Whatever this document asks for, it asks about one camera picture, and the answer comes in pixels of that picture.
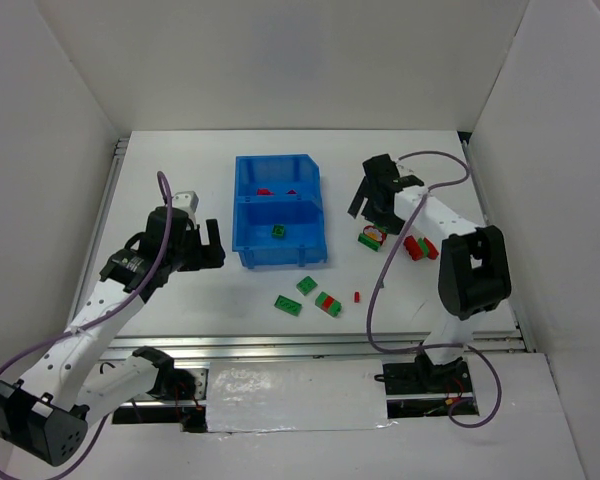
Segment green sloped 2x2 brick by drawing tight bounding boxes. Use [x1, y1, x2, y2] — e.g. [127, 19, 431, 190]
[271, 224, 287, 240]

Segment blue far bin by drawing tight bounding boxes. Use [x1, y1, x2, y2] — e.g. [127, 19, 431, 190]
[235, 154, 321, 198]

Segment green red green brick stack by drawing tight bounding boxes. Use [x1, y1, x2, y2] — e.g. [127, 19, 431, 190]
[315, 291, 343, 318]

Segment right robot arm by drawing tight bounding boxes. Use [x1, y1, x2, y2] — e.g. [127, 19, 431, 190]
[348, 154, 512, 388]

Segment green 2x4 plate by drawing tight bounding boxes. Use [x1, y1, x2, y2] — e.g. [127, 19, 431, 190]
[274, 295, 303, 317]

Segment green base plate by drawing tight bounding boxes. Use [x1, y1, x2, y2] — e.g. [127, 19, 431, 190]
[357, 233, 382, 251]

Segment purple cable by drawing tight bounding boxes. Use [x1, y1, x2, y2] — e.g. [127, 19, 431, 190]
[367, 149, 504, 430]
[0, 170, 174, 476]

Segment green curved brick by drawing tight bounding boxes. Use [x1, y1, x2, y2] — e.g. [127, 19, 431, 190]
[417, 238, 429, 258]

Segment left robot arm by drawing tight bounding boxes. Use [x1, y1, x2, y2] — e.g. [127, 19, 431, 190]
[0, 207, 225, 467]

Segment blue near bin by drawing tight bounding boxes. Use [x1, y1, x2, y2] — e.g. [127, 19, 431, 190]
[232, 197, 328, 269]

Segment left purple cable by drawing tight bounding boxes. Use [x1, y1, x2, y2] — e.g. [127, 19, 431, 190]
[0, 170, 174, 476]

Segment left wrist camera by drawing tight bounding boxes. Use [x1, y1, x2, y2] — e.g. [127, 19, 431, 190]
[172, 191, 199, 215]

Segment blue bin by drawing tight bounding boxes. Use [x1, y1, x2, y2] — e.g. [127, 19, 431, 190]
[232, 197, 328, 269]
[235, 154, 321, 198]

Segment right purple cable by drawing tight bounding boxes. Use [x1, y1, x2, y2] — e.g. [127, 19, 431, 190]
[367, 149, 504, 430]

